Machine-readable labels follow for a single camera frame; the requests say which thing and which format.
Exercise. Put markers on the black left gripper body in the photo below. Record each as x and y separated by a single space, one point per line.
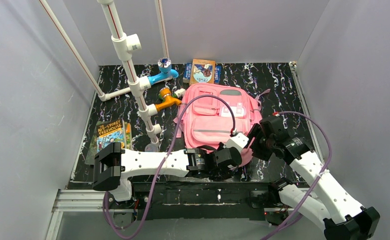
226 158

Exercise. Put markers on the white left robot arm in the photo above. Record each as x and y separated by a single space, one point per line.
114 166

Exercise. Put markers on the orange plastic tap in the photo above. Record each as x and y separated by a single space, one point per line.
167 98

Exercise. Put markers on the clear plastic cup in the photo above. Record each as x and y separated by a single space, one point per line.
151 147

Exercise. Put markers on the white PVC pipe frame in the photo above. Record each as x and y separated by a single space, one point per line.
124 46

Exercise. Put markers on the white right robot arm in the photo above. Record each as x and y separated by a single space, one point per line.
326 203

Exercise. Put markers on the black front mounting rail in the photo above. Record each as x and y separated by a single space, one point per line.
197 200

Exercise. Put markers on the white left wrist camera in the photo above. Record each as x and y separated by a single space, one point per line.
238 141

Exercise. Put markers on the blue Treehouse book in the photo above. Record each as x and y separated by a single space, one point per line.
186 75

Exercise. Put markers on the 104-Storey Treehouse book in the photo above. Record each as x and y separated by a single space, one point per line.
106 132

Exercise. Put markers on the pink student backpack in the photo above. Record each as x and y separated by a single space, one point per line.
210 111

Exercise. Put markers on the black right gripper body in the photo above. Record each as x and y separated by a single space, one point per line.
257 142

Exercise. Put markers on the blue plastic tap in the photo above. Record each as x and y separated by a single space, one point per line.
166 72

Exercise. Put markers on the orange Othello book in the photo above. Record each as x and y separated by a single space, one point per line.
202 71

